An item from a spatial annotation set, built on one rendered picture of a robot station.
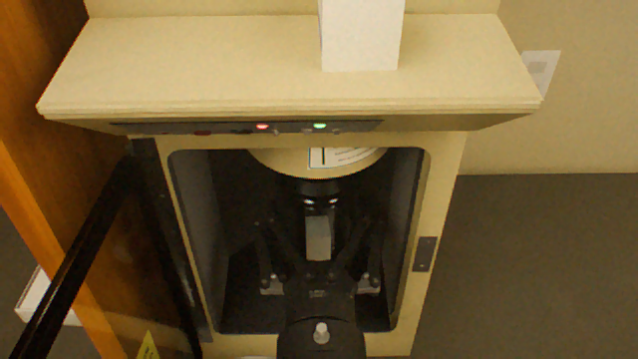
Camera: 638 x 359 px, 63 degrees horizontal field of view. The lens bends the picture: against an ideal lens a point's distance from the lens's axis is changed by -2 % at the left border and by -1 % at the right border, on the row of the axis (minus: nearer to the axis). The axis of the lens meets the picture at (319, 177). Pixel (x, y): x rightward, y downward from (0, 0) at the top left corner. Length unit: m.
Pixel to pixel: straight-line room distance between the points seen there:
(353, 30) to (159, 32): 0.15
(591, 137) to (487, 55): 0.84
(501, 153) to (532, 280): 0.30
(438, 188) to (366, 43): 0.25
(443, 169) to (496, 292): 0.45
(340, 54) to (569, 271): 0.76
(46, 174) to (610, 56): 0.93
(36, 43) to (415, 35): 0.30
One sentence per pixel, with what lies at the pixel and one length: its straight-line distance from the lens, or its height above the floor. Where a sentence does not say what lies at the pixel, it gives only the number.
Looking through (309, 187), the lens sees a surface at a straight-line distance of 0.63.
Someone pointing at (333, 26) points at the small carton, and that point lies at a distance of 0.34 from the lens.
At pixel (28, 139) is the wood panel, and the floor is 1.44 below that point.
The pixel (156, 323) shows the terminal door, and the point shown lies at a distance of 0.61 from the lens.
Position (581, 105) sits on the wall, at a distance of 1.14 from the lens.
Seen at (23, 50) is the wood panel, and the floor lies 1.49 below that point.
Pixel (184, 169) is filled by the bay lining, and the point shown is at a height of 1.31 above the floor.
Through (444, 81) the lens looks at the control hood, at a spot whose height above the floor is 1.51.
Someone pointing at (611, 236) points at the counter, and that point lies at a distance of 1.12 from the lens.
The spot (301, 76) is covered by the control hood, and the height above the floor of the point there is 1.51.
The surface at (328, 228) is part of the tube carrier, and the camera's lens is 0.68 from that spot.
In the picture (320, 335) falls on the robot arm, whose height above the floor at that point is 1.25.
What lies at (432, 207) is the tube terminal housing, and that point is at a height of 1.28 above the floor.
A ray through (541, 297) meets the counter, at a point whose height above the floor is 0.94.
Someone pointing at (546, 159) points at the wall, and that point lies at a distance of 1.21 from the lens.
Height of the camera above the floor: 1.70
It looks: 45 degrees down
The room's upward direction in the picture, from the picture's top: straight up
